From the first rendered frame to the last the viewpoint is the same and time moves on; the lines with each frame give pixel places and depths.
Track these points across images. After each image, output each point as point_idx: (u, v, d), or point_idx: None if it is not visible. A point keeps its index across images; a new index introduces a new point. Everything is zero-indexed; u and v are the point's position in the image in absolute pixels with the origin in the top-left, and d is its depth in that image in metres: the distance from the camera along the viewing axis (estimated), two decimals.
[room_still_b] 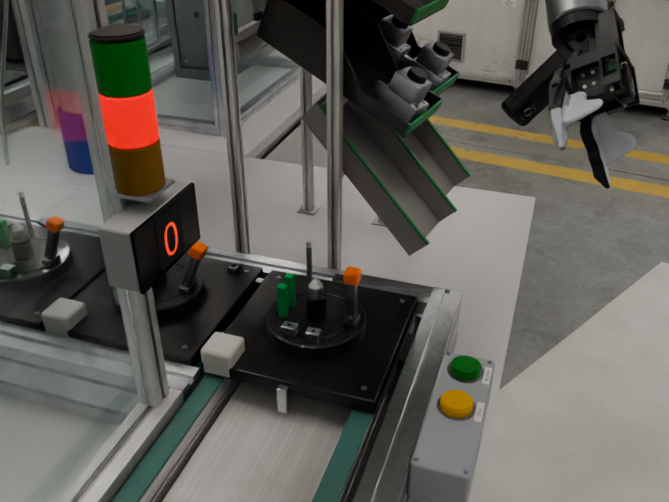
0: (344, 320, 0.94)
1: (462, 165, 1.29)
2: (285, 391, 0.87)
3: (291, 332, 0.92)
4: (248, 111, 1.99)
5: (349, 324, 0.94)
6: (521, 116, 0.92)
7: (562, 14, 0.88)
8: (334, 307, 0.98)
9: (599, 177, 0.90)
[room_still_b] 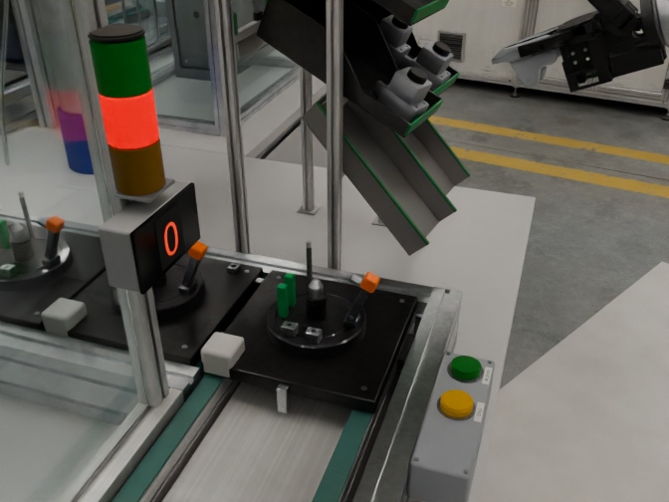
0: (344, 320, 0.94)
1: (462, 165, 1.29)
2: (285, 391, 0.87)
3: (291, 332, 0.92)
4: (248, 111, 1.99)
5: (349, 324, 0.94)
6: None
7: (658, 19, 0.80)
8: (334, 307, 0.98)
9: (503, 53, 0.95)
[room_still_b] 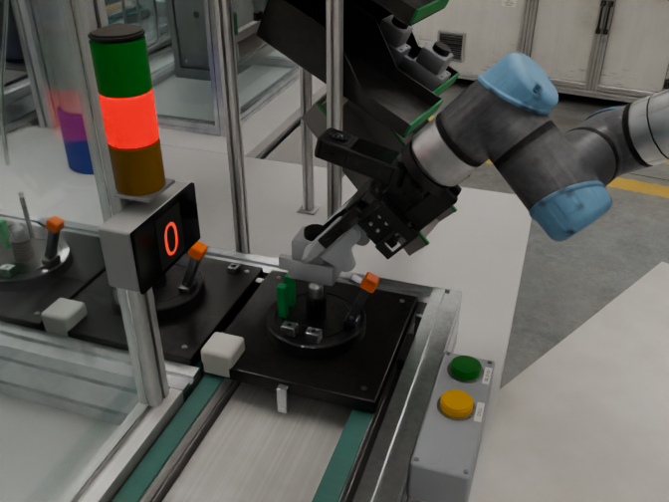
0: (344, 320, 0.94)
1: None
2: (285, 391, 0.87)
3: (291, 332, 0.92)
4: (248, 111, 1.99)
5: (349, 324, 0.94)
6: (324, 157, 0.83)
7: (423, 168, 0.76)
8: (334, 307, 0.98)
9: None
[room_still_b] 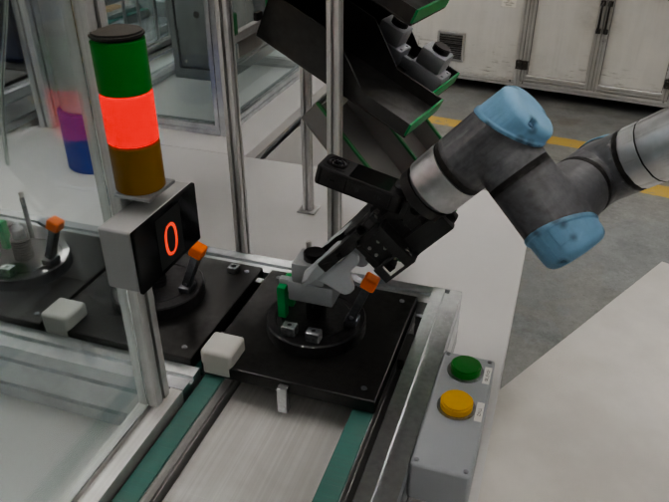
0: (344, 320, 0.94)
1: None
2: (285, 391, 0.87)
3: (291, 332, 0.92)
4: (248, 111, 1.99)
5: (349, 324, 0.94)
6: (324, 183, 0.85)
7: (421, 196, 0.78)
8: (334, 307, 0.98)
9: None
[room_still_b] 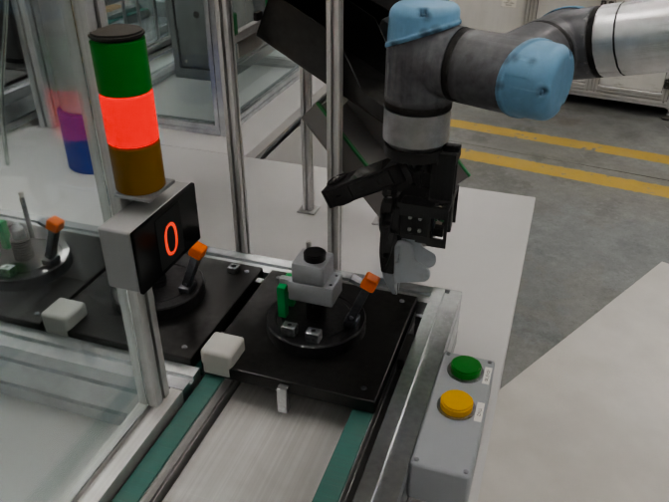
0: (344, 320, 0.94)
1: (462, 165, 1.29)
2: (285, 391, 0.87)
3: (291, 332, 0.92)
4: (248, 111, 1.99)
5: (349, 324, 0.94)
6: (339, 204, 0.86)
7: (402, 148, 0.76)
8: (334, 307, 0.98)
9: None
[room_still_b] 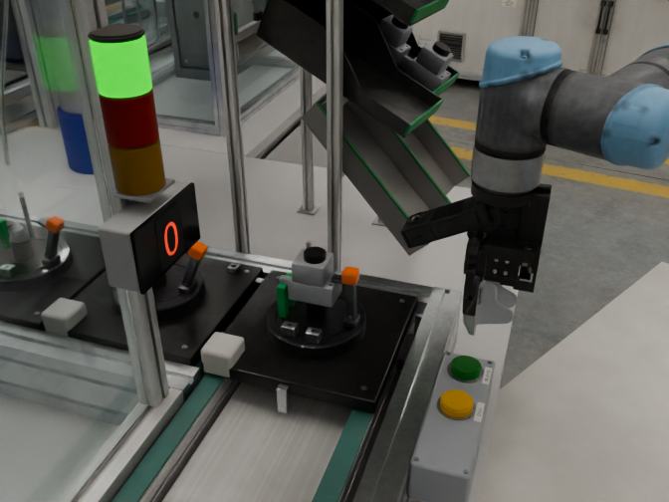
0: (344, 320, 0.94)
1: (462, 165, 1.29)
2: (285, 391, 0.87)
3: (291, 332, 0.92)
4: (248, 111, 1.99)
5: (349, 324, 0.94)
6: (419, 244, 0.83)
7: (494, 191, 0.73)
8: (334, 307, 0.98)
9: None
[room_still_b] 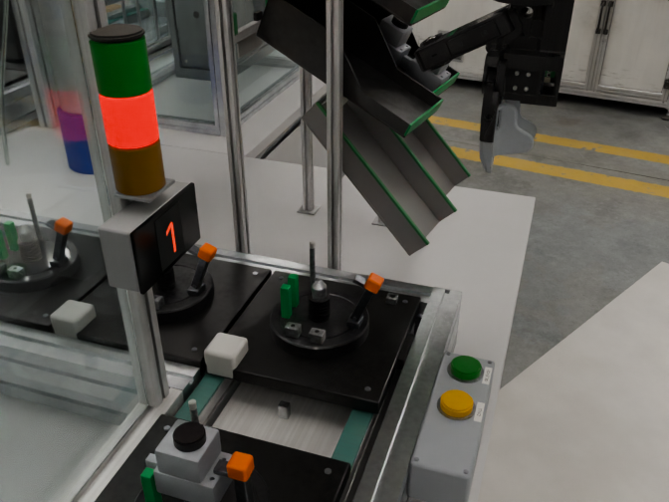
0: None
1: (462, 165, 1.29)
2: (286, 409, 0.88)
3: None
4: (248, 111, 1.99)
5: None
6: (433, 69, 0.79)
7: None
8: (229, 491, 0.71)
9: None
